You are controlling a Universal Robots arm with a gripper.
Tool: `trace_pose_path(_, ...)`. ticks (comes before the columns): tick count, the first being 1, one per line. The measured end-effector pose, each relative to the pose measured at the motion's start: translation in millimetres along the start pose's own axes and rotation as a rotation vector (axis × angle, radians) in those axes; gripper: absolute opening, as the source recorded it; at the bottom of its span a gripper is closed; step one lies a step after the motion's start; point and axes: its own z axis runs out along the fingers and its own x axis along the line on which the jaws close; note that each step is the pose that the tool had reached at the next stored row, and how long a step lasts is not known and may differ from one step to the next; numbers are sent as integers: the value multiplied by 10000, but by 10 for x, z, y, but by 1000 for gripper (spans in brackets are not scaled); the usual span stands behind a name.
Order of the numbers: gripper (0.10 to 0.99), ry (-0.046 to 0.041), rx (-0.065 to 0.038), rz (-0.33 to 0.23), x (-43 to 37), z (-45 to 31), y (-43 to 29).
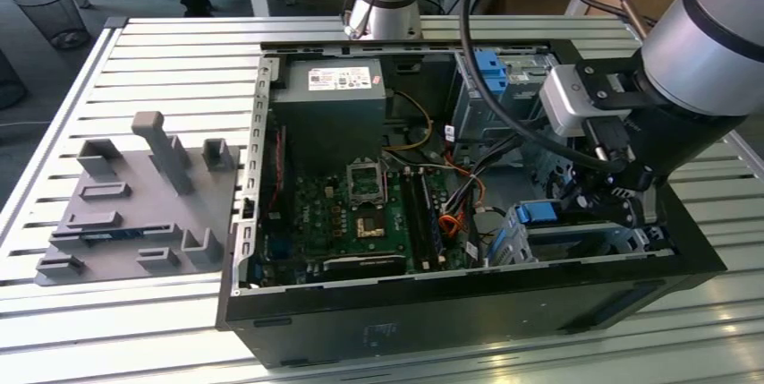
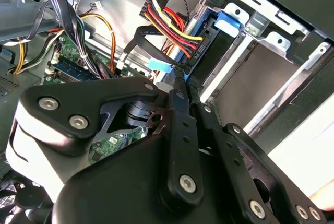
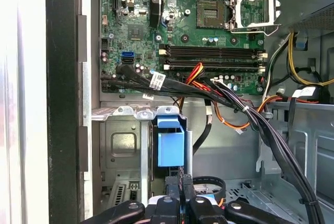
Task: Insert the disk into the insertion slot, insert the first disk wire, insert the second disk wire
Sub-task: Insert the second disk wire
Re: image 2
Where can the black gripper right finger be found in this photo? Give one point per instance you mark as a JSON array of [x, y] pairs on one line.
[[235, 161]]

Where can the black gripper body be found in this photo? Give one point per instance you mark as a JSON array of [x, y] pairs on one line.
[[117, 195]]

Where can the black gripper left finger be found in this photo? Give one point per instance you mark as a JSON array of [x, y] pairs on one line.
[[125, 91]]

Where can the hard disk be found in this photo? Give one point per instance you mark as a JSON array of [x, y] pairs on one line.
[[225, 20]]

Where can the person's hand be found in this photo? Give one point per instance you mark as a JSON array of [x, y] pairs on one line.
[[324, 199]]

